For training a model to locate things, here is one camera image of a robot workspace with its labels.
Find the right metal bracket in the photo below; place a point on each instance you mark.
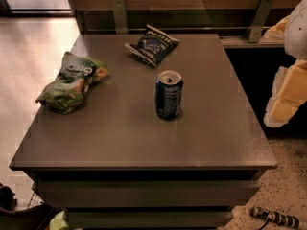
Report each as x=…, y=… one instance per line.
x=255, y=29

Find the green chip bag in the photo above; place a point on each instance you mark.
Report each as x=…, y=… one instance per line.
x=69, y=89

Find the blue chip bag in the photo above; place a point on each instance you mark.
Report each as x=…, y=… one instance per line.
x=153, y=46

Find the left metal bracket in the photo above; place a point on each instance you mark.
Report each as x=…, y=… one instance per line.
x=120, y=16

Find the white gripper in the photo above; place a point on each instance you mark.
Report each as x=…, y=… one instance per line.
x=297, y=33

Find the metal bracket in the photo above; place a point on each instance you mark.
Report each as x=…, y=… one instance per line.
x=255, y=29
x=120, y=16

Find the dark wire basket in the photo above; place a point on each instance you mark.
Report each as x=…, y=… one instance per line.
x=35, y=218

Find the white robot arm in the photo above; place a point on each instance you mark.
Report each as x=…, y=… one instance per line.
x=289, y=88

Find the green bag on floor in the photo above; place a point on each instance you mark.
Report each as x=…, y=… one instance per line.
x=58, y=222

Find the blue soda can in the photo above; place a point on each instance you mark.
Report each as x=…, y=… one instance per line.
x=168, y=92

